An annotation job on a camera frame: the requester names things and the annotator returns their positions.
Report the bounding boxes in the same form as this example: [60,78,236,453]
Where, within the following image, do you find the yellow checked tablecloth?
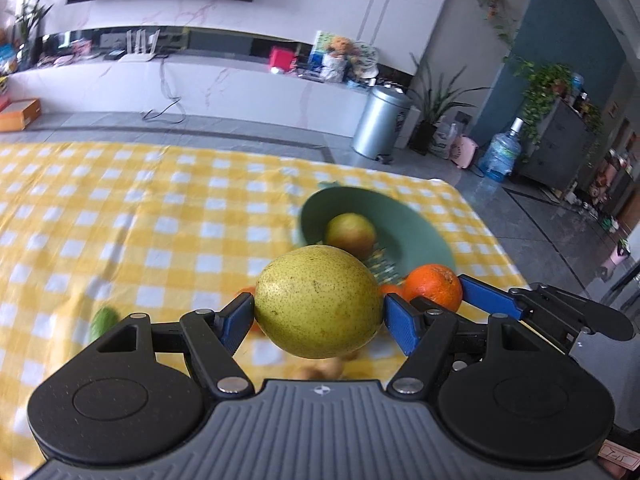
[0,141,531,466]

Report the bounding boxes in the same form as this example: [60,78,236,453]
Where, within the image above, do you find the black cable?
[142,57,184,123]

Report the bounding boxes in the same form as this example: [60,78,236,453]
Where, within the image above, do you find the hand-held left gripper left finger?
[95,292,256,397]

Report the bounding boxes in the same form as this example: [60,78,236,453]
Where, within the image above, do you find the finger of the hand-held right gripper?
[459,274,531,321]

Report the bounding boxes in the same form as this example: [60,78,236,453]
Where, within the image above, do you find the large orange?
[404,264,463,313]

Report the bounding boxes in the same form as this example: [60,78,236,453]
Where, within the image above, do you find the green bowl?
[299,186,456,286]

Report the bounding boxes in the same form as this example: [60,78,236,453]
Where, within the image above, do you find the blue water jug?
[479,117,526,183]

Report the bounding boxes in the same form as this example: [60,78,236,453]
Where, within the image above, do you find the teddy bear bouquet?
[310,30,362,83]

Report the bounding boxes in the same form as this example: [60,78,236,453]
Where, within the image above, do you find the white router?
[118,30,161,63]

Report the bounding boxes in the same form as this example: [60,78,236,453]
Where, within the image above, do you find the long-leaf plant in vase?
[9,0,57,67]

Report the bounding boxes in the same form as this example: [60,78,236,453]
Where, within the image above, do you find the green yellow pear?
[255,245,386,359]

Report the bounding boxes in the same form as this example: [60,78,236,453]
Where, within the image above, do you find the white marble media console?
[10,25,416,137]

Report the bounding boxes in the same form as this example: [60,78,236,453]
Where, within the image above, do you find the white bag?
[430,117,459,159]

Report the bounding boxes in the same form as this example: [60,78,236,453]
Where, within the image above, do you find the red box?
[269,46,295,75]

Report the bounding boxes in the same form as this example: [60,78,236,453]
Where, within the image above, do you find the silver pedal trash can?
[351,85,413,162]

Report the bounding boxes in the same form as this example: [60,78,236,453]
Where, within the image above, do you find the orange cardboard box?
[0,98,42,132]

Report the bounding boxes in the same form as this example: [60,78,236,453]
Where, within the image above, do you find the trailing vine plant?
[510,60,576,147]

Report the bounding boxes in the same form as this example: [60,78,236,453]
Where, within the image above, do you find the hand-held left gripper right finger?
[384,294,546,398]

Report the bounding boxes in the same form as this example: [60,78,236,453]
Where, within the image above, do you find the potted long-leaf plant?
[410,55,492,156]

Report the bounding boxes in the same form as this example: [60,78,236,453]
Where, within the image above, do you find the wall vine plant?
[466,0,518,47]

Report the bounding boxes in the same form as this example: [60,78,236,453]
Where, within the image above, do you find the green cucumber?
[90,307,121,345]

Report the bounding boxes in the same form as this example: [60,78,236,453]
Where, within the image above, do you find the grey cabinet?
[515,100,601,191]

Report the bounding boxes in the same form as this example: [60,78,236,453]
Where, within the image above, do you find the yellow reddish pear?
[325,213,377,261]

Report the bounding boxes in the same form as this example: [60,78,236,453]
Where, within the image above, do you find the pink small heater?
[449,135,479,169]

